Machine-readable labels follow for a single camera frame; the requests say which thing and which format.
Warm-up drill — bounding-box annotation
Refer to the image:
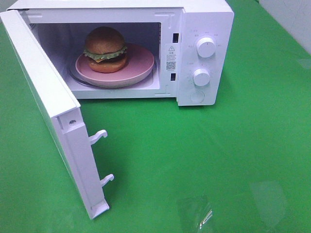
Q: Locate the round door release button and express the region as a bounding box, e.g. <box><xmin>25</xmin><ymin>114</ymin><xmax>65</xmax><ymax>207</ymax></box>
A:
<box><xmin>190</xmin><ymin>91</ymin><xmax>205</xmax><ymax>103</ymax></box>

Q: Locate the pink round plate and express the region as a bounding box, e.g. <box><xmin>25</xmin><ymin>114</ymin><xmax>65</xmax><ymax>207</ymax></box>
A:
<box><xmin>75</xmin><ymin>43</ymin><xmax>155</xmax><ymax>88</ymax></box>

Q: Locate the burger with lettuce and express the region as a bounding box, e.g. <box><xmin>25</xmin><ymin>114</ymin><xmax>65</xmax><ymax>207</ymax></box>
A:
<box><xmin>84</xmin><ymin>27</ymin><xmax>127</xmax><ymax>73</ymax></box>

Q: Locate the white microwave door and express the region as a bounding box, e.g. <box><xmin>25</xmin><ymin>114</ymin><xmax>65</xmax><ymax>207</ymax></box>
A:
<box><xmin>0</xmin><ymin>10</ymin><xmax>114</xmax><ymax>219</ymax></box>

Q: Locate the lower white timer knob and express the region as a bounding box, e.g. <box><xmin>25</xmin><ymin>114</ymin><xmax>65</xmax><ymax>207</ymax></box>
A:
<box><xmin>193</xmin><ymin>68</ymin><xmax>210</xmax><ymax>86</ymax></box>

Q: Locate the white warning label sticker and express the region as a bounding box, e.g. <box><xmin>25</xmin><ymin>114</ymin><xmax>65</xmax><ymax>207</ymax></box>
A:
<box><xmin>164</xmin><ymin>43</ymin><xmax>178</xmax><ymax>71</ymax></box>

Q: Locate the white microwave oven body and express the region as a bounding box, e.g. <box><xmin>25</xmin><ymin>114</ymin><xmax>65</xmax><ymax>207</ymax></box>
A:
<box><xmin>6</xmin><ymin>0</ymin><xmax>234</xmax><ymax>106</ymax></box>

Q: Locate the upper white power knob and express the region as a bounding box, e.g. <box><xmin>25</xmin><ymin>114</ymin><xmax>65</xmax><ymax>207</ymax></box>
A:
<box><xmin>196</xmin><ymin>36</ymin><xmax>216</xmax><ymax>58</ymax></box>

